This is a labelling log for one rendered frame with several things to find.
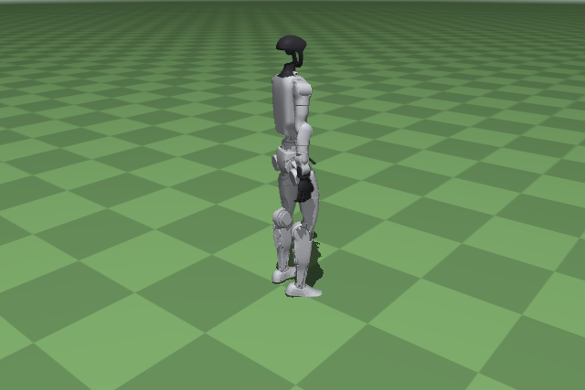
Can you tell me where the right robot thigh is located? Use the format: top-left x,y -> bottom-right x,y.
289,161 -> 319,239

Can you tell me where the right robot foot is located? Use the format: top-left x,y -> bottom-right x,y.
285,282 -> 322,298

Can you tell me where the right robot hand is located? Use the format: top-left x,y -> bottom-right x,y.
294,166 -> 314,203

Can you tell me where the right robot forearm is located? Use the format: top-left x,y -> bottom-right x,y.
294,124 -> 312,175

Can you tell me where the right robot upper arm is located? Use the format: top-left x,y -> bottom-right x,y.
292,79 -> 313,135

